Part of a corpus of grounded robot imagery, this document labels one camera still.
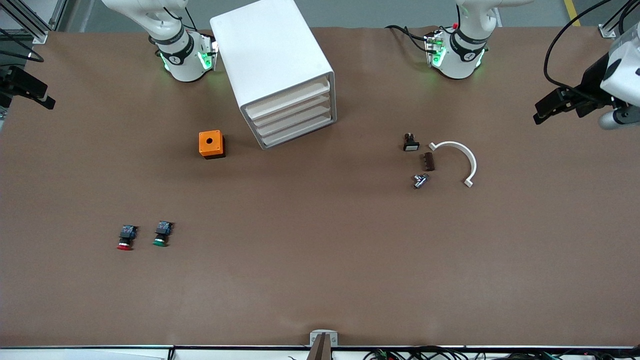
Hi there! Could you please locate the red mushroom push button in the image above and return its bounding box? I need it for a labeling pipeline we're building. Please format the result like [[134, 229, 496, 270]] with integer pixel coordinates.
[[116, 224, 139, 251]]

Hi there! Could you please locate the green mushroom push button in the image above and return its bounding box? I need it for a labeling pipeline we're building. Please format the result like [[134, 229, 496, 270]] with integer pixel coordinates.
[[152, 220, 174, 248]]

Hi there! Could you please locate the white semicircular plastic clamp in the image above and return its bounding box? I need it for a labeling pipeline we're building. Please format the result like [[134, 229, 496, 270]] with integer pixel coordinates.
[[428, 141, 477, 189]]

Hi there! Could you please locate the brown table cover mat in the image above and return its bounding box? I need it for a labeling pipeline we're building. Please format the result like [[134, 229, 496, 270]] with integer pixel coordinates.
[[0, 26, 640, 348]]

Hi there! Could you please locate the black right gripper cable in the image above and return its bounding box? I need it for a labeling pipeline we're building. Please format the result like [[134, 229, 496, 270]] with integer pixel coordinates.
[[0, 27, 46, 63]]

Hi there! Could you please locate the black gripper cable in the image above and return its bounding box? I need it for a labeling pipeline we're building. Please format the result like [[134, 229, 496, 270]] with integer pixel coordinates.
[[0, 27, 46, 63], [544, 0, 640, 91]]

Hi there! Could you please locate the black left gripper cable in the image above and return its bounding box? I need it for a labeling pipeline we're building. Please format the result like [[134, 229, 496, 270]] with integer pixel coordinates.
[[544, 0, 640, 91]]

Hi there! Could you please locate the orange button enclosure box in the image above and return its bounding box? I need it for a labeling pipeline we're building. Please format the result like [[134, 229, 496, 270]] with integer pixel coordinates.
[[198, 130, 226, 160]]

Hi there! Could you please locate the black cable bundle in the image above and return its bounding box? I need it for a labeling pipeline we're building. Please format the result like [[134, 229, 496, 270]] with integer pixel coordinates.
[[364, 346, 640, 360]]

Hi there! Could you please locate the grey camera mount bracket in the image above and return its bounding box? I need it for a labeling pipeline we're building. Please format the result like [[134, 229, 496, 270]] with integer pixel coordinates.
[[310, 330, 339, 360]]

